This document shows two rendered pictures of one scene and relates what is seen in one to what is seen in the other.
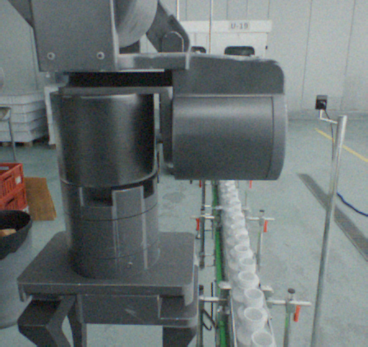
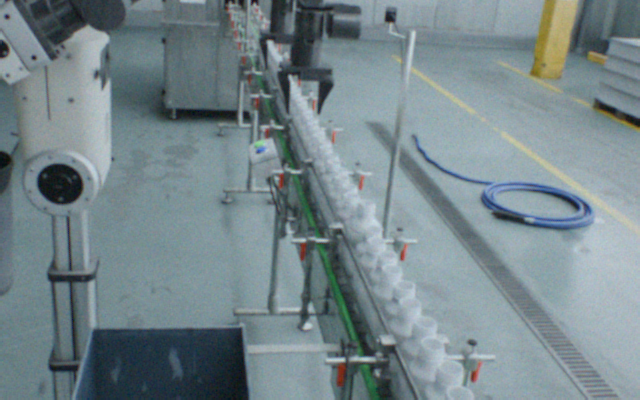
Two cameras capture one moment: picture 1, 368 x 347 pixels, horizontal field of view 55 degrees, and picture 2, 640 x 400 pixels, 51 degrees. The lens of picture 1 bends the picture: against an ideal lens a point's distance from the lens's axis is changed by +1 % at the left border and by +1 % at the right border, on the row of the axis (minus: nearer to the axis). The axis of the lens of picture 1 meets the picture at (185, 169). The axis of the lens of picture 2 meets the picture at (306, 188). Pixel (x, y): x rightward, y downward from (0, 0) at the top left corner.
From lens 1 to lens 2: 1.14 m
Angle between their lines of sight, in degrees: 13
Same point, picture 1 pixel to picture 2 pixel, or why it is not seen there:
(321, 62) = not seen: outside the picture
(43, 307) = (285, 79)
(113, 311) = (311, 76)
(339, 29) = not seen: outside the picture
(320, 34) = not seen: outside the picture
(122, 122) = (319, 20)
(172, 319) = (328, 79)
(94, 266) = (306, 63)
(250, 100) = (352, 15)
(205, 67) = (341, 6)
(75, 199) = (303, 41)
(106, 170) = (314, 33)
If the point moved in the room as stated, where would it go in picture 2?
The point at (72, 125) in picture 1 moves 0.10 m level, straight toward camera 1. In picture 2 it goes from (306, 20) to (334, 28)
